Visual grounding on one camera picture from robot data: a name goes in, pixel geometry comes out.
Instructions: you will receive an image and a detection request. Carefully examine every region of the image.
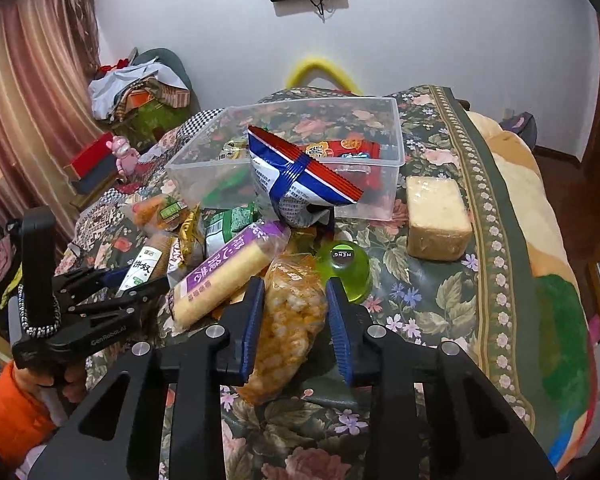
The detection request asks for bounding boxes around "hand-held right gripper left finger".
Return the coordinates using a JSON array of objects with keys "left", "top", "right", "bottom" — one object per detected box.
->
[{"left": 27, "top": 276, "right": 267, "bottom": 480}]

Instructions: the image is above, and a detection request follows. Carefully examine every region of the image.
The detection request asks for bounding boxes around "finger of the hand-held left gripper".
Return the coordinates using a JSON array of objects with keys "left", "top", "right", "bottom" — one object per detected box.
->
[
  {"left": 66, "top": 279, "right": 171, "bottom": 318},
  {"left": 54, "top": 266, "right": 131, "bottom": 307}
]

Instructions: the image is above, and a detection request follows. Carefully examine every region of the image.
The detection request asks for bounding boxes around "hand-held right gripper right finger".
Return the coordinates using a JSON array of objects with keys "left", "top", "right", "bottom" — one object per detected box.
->
[{"left": 327, "top": 277, "right": 557, "bottom": 480}]

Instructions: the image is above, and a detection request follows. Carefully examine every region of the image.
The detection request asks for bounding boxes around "orange puffed snack bag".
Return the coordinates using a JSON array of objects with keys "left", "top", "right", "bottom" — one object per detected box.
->
[{"left": 236, "top": 254, "right": 331, "bottom": 407}]

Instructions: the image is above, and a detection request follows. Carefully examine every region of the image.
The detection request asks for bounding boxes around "white green biscuit packet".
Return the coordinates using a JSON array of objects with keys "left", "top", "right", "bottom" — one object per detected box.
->
[{"left": 114, "top": 234, "right": 179, "bottom": 297}]

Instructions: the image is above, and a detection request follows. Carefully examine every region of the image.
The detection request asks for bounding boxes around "clear plastic container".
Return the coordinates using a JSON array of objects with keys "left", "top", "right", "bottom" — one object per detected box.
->
[{"left": 164, "top": 96, "right": 407, "bottom": 223}]

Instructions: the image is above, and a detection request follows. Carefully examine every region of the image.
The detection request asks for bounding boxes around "person's left hand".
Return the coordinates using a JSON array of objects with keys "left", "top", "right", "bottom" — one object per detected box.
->
[{"left": 34, "top": 357, "right": 89, "bottom": 404}]

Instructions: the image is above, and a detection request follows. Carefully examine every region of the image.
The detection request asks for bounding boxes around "green jelly cup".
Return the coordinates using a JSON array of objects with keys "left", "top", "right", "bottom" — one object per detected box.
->
[{"left": 313, "top": 242, "right": 372, "bottom": 306}]

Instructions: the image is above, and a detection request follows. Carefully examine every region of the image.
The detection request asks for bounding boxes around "purple corn stick packet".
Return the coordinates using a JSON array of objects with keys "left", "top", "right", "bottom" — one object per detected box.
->
[{"left": 167, "top": 219, "right": 291, "bottom": 334}]

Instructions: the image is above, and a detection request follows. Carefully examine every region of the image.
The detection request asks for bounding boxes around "gold foil snack packet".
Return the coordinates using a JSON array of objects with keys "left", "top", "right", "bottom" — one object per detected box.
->
[{"left": 172, "top": 204, "right": 207, "bottom": 272}]

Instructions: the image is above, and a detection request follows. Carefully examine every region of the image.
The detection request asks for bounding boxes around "orange sausage packet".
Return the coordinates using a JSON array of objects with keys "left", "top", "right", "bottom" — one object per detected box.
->
[{"left": 124, "top": 193, "right": 189, "bottom": 234}]

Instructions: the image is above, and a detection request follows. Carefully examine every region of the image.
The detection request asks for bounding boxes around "green white snack packet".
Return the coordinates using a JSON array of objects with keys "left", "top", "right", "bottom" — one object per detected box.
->
[{"left": 200, "top": 202, "right": 261, "bottom": 257}]

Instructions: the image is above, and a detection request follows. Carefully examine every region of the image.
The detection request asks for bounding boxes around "red box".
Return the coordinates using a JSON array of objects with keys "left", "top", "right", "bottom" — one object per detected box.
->
[{"left": 64, "top": 132, "right": 119, "bottom": 182}]

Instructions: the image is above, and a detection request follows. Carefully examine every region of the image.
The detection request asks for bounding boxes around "pink toy figure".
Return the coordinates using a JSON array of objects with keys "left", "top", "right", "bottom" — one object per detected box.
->
[{"left": 110, "top": 134, "right": 141, "bottom": 182}]

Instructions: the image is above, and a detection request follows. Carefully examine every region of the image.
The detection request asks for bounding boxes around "wrapped yellow cake block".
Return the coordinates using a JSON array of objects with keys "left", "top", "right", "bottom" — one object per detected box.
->
[{"left": 405, "top": 175, "right": 475, "bottom": 262}]

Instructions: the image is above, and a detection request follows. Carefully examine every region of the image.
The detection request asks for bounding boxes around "blue red white snack bag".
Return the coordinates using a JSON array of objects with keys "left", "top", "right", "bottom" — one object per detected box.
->
[{"left": 247, "top": 125, "right": 365, "bottom": 232}]

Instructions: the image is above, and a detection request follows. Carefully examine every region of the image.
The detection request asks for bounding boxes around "pink curtain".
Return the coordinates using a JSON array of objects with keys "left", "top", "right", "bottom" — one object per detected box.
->
[{"left": 0, "top": 0, "right": 106, "bottom": 243}]

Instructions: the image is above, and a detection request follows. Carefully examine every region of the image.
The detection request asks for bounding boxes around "black white checkered cloth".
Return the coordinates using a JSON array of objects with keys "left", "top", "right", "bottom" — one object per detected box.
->
[{"left": 144, "top": 107, "right": 227, "bottom": 162}]

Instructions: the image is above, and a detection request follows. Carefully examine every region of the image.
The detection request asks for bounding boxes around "small yellow snack packet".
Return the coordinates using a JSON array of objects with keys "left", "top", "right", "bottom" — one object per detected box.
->
[{"left": 222, "top": 140, "right": 253, "bottom": 162}]

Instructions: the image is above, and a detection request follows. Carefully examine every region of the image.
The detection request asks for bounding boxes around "red snack packet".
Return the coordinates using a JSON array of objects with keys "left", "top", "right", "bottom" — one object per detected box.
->
[{"left": 304, "top": 139, "right": 383, "bottom": 196}]

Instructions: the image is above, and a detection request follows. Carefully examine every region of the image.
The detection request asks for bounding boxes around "pile of clothes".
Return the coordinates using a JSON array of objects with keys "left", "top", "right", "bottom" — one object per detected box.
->
[{"left": 86, "top": 48, "right": 194, "bottom": 137}]

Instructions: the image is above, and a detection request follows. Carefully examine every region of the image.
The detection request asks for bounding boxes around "beige printed blanket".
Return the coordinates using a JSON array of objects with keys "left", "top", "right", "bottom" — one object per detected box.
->
[{"left": 466, "top": 110, "right": 598, "bottom": 467}]

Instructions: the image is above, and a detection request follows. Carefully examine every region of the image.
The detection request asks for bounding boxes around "yellow hoop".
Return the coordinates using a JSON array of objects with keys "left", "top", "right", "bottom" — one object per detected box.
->
[{"left": 285, "top": 52, "right": 363, "bottom": 97}]

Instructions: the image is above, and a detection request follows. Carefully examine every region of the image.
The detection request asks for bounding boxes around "braided wrist cord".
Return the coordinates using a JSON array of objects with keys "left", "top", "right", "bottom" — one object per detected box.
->
[{"left": 16, "top": 282, "right": 63, "bottom": 338}]

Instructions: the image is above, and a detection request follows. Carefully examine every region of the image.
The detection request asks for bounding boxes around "black monitor cable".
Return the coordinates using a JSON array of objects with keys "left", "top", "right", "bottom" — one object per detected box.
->
[{"left": 309, "top": 0, "right": 337, "bottom": 24}]

